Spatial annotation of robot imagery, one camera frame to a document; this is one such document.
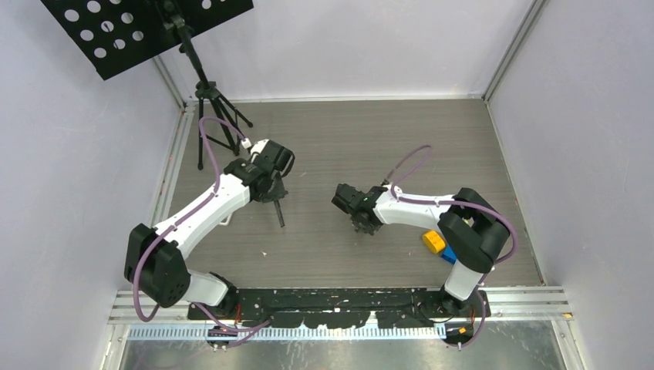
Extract yellow toy brick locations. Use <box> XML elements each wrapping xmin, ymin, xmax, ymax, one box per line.
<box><xmin>422</xmin><ymin>230</ymin><xmax>447</xmax><ymax>254</ymax></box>

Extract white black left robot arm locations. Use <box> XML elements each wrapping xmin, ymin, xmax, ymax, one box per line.
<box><xmin>124</xmin><ymin>140</ymin><xmax>295</xmax><ymax>319</ymax></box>

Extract white air conditioner remote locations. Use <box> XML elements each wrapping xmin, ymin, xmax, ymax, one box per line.
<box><xmin>218</xmin><ymin>214</ymin><xmax>232</xmax><ymax>226</ymax></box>

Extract black music stand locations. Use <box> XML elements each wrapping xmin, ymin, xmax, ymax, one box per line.
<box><xmin>39</xmin><ymin>0</ymin><xmax>255</xmax><ymax>171</ymax></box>

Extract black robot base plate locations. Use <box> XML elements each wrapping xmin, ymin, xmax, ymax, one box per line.
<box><xmin>187</xmin><ymin>288</ymin><xmax>491</xmax><ymax>329</ymax></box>

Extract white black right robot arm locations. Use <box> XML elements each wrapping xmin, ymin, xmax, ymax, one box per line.
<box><xmin>332</xmin><ymin>183</ymin><xmax>517</xmax><ymax>317</ymax></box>

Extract blue green white brick stack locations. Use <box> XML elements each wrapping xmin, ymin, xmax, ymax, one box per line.
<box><xmin>440</xmin><ymin>245</ymin><xmax>457</xmax><ymax>264</ymax></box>

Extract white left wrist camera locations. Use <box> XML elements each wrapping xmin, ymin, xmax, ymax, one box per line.
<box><xmin>240</xmin><ymin>138</ymin><xmax>269</xmax><ymax>156</ymax></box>

